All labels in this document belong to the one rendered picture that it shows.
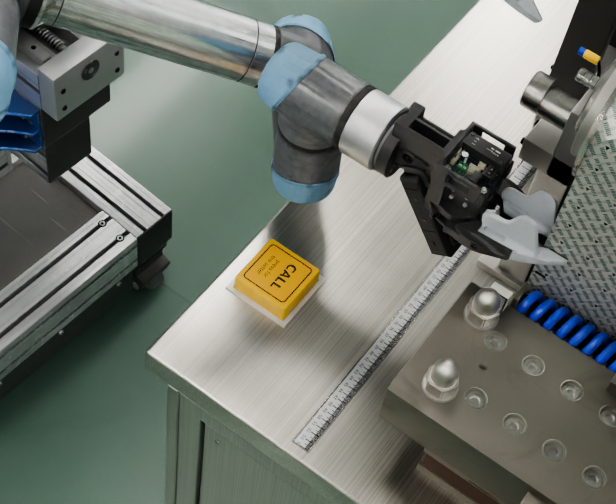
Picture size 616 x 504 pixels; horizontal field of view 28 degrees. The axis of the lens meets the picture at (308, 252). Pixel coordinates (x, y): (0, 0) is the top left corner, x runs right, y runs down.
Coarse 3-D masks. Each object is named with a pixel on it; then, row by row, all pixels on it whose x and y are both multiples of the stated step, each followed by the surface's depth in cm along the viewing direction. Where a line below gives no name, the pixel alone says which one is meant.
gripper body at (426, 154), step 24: (408, 120) 124; (384, 144) 126; (408, 144) 125; (432, 144) 123; (456, 144) 123; (480, 144) 124; (504, 144) 124; (384, 168) 127; (408, 168) 128; (432, 168) 126; (456, 168) 123; (480, 168) 123; (504, 168) 123; (432, 192) 125; (456, 192) 122; (480, 192) 120; (432, 216) 127; (456, 216) 125; (480, 216) 126
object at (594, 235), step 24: (576, 192) 117; (576, 216) 119; (600, 216) 117; (552, 240) 124; (576, 240) 122; (600, 240) 119; (576, 264) 124; (600, 264) 122; (552, 288) 129; (576, 288) 126; (600, 288) 124; (576, 312) 129; (600, 312) 127
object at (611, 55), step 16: (592, 0) 145; (608, 0) 143; (576, 16) 148; (592, 16) 146; (608, 16) 145; (576, 32) 149; (592, 32) 148; (608, 32) 146; (560, 48) 152; (576, 48) 151; (592, 48) 149; (608, 48) 166; (560, 64) 154; (576, 64) 153; (592, 64) 151; (608, 64) 164; (560, 80) 156; (576, 96) 156
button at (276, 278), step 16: (272, 240) 143; (256, 256) 142; (272, 256) 142; (288, 256) 142; (240, 272) 140; (256, 272) 140; (272, 272) 141; (288, 272) 141; (304, 272) 141; (240, 288) 141; (256, 288) 139; (272, 288) 140; (288, 288) 140; (304, 288) 140; (272, 304) 139; (288, 304) 139
